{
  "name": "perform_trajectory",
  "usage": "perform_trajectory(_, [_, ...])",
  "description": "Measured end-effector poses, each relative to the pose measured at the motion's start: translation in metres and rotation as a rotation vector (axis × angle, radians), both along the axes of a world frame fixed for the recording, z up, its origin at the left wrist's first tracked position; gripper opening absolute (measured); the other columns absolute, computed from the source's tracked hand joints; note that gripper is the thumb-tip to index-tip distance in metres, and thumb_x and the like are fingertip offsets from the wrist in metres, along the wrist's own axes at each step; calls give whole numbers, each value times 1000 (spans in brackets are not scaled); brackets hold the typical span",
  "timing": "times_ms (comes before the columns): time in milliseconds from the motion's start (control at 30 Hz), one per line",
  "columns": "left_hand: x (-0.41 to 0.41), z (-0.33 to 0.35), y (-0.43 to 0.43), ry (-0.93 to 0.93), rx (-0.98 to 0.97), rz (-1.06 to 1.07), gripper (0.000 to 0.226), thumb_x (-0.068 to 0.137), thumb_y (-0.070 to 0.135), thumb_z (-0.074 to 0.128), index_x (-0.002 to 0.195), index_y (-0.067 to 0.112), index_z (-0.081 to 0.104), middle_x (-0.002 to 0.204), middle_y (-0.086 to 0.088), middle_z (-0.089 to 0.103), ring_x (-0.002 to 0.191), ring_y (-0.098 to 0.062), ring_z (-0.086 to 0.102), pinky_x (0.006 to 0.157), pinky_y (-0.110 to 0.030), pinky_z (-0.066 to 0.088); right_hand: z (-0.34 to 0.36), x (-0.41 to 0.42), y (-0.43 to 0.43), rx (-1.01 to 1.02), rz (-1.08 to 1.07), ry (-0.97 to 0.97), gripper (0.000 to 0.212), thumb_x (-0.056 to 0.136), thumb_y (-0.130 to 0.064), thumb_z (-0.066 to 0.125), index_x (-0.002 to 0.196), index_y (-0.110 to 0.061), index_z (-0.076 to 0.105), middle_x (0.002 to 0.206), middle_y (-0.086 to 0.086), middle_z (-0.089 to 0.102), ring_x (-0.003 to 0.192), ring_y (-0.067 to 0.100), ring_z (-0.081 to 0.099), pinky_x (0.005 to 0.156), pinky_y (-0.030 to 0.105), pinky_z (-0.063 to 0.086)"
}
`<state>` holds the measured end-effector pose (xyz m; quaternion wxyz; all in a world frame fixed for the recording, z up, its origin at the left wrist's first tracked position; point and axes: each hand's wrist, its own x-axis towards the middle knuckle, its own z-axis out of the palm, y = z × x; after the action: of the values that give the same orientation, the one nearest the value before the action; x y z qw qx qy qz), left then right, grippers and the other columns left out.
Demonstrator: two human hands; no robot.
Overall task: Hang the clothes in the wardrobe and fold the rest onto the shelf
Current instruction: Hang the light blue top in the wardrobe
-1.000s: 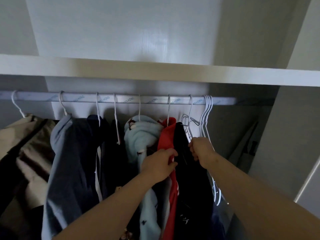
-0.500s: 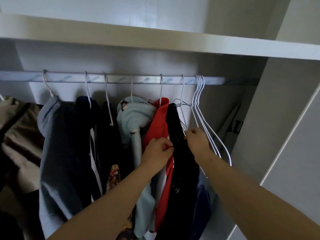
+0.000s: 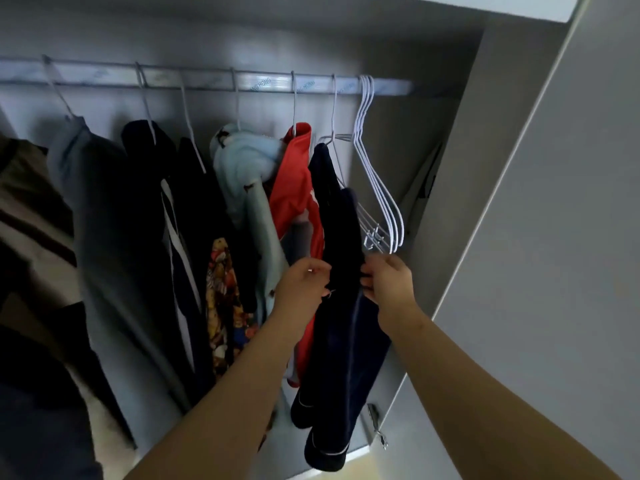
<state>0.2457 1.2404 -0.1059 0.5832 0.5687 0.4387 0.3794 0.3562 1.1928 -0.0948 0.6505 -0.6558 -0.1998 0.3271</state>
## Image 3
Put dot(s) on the black garment with white stripe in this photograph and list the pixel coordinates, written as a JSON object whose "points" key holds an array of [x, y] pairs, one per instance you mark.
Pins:
{"points": [[150, 194]]}

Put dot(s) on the colourful patterned garment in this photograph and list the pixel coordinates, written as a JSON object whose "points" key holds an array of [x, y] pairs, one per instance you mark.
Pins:
{"points": [[225, 304]]}

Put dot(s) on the person's left forearm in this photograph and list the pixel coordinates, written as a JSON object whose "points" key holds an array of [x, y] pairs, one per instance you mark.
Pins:
{"points": [[225, 399]]}

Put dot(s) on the grey wardrobe door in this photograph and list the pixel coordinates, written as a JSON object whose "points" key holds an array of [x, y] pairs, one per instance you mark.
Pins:
{"points": [[550, 244]]}

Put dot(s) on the person's right fingers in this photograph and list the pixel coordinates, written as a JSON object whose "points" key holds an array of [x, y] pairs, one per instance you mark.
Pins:
{"points": [[369, 282]]}

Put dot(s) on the light blue garment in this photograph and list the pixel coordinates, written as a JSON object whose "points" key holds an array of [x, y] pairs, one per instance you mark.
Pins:
{"points": [[247, 174]]}

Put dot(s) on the silver metal clothes rod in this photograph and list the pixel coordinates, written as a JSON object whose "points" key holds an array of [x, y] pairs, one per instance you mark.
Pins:
{"points": [[200, 79]]}

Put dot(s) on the person's right forearm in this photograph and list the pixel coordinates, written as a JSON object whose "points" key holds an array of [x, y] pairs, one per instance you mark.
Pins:
{"points": [[480, 399]]}

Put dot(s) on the person's left fingers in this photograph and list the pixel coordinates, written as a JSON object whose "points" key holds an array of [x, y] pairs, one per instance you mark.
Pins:
{"points": [[324, 277]]}

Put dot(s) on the person's right hand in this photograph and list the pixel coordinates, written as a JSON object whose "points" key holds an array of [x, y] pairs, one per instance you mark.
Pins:
{"points": [[395, 289]]}

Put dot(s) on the red garment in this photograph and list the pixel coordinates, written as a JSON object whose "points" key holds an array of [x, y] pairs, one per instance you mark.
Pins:
{"points": [[295, 194]]}

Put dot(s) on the navy garment with white piping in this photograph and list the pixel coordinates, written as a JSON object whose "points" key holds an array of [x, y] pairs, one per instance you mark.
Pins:
{"points": [[335, 344]]}

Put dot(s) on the metal door hinge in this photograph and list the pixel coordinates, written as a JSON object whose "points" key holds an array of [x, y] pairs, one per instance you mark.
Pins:
{"points": [[377, 424]]}

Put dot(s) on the person's left hand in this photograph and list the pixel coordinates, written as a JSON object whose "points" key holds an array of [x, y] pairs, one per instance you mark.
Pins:
{"points": [[300, 292]]}

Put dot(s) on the grey hooded sweater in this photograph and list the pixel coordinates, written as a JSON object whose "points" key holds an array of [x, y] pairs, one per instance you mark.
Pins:
{"points": [[110, 234]]}

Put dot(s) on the brown and beige striped garment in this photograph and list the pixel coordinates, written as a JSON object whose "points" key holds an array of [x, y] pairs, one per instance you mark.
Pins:
{"points": [[35, 234]]}

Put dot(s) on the dark blue garment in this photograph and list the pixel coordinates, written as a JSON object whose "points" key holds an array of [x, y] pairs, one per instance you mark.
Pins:
{"points": [[40, 434]]}

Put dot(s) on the silver hanger with clips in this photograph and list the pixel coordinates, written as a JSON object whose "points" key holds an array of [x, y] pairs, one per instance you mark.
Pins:
{"points": [[334, 109]]}

